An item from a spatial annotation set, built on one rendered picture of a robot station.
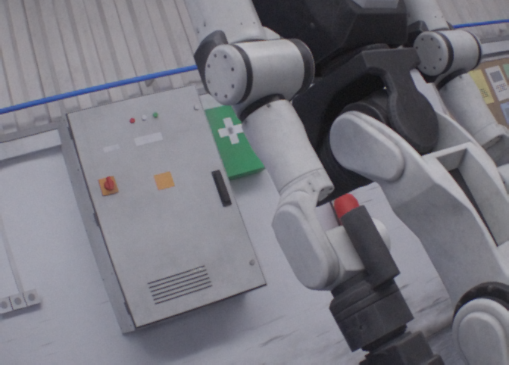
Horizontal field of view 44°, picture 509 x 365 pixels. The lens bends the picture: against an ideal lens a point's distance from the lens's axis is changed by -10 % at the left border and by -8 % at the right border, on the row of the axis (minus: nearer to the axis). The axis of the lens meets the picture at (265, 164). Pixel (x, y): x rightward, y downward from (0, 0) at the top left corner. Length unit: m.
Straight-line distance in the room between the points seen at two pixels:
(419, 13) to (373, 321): 0.62
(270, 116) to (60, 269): 2.96
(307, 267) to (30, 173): 3.12
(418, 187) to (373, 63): 0.19
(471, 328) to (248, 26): 0.50
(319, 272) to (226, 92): 0.25
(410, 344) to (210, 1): 0.51
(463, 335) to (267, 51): 0.46
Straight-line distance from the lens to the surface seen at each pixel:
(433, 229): 0.97
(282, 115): 0.87
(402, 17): 1.08
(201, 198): 3.69
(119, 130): 3.67
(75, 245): 3.78
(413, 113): 1.01
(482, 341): 0.91
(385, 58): 1.01
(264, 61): 0.86
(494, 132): 1.18
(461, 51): 1.20
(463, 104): 1.19
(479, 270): 0.94
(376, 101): 1.01
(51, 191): 3.83
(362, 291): 0.81
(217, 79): 0.87
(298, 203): 0.81
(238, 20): 0.91
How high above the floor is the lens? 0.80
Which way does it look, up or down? 9 degrees up
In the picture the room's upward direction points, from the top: 20 degrees counter-clockwise
